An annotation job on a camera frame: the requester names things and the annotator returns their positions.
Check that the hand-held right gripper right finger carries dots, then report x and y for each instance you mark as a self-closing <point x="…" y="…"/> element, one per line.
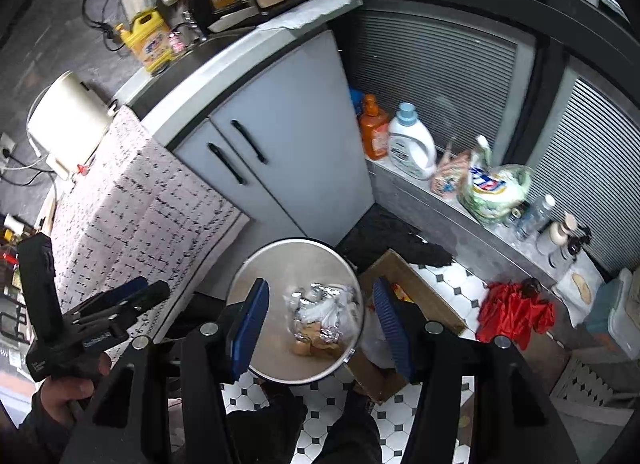
<point x="392" y="331"/>

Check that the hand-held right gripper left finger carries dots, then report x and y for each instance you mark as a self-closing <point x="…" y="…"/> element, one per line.
<point x="250" y="326"/>

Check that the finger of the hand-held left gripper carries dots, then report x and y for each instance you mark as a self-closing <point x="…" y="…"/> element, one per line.
<point x="122" y="291"/>
<point x="147" y="296"/>

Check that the round metal trash bin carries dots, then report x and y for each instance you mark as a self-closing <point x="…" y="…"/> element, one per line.
<point x="280" y="344"/>

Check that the silver foil wrapper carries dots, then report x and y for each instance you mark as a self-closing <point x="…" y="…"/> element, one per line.
<point x="302" y="301"/>

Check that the person's left forearm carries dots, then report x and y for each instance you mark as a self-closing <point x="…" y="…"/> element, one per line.
<point x="30" y="439"/>

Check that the person's left hand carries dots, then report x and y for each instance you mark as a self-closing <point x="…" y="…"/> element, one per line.
<point x="60" y="396"/>

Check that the thin white plastic bag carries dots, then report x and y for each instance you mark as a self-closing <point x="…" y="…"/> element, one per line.
<point x="375" y="339"/>

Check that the cardboard box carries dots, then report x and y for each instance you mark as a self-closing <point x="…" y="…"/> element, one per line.
<point x="440" y="309"/>

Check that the patterned pale tablecloth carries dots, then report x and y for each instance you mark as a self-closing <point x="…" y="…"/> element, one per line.
<point x="140" y="224"/>

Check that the black cloth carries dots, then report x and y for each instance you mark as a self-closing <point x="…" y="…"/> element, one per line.
<point x="395" y="239"/>

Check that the person's black-socked foot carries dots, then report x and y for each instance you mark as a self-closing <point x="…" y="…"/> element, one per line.
<point x="270" y="424"/>
<point x="352" y="429"/>

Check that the red cloth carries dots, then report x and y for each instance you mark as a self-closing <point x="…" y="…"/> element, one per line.
<point x="515" y="311"/>

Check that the small red wrapper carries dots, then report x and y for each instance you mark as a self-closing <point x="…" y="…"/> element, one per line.
<point x="82" y="169"/>

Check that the pink printed packet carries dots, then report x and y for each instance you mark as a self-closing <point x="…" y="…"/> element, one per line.
<point x="450" y="178"/>

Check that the green and white plastic bag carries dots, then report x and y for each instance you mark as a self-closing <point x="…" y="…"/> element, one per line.
<point x="492" y="189"/>

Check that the cream air fryer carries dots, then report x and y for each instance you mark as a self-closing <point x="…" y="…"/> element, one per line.
<point x="67" y="121"/>

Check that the clear water bottle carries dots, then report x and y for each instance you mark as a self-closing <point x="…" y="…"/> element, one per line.
<point x="535" y="216"/>

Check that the white laundry detergent bottle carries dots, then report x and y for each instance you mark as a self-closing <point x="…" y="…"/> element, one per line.
<point x="412" y="146"/>

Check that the white round-cap bottle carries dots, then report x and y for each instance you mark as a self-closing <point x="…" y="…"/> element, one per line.
<point x="555" y="234"/>

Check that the white bag with brown print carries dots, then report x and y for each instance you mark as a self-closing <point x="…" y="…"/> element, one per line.
<point x="580" y="289"/>

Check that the white kitchen cabinet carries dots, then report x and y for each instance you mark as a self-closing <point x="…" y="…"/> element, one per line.
<point x="290" y="133"/>

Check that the dark pump bottle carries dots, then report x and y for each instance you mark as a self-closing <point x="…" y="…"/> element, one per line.
<point x="572" y="246"/>

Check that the orange detergent bottle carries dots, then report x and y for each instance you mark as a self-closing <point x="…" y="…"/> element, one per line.
<point x="375" y="131"/>

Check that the teal plastic container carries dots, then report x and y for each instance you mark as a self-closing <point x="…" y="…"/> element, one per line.
<point x="615" y="314"/>

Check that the yellow detergent jug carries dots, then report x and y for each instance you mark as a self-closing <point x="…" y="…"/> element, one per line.
<point x="150" y="41"/>

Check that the small pink-label bottle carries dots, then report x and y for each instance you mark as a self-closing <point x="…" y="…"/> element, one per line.
<point x="177" y="42"/>

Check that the grey slatted shutter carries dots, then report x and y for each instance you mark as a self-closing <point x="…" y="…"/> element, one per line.
<point x="595" y="168"/>
<point x="440" y="78"/>

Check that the steel kitchen sink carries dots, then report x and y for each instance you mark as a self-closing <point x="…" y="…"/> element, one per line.
<point x="210" y="46"/>

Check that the steel faucet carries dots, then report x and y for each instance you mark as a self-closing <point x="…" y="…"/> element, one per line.
<point x="195" y="26"/>

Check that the white cloth on counter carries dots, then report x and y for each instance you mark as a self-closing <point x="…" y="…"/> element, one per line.
<point x="310" y="8"/>

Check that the white wall outlet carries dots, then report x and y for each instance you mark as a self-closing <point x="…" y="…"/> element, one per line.
<point x="6" y="148"/>

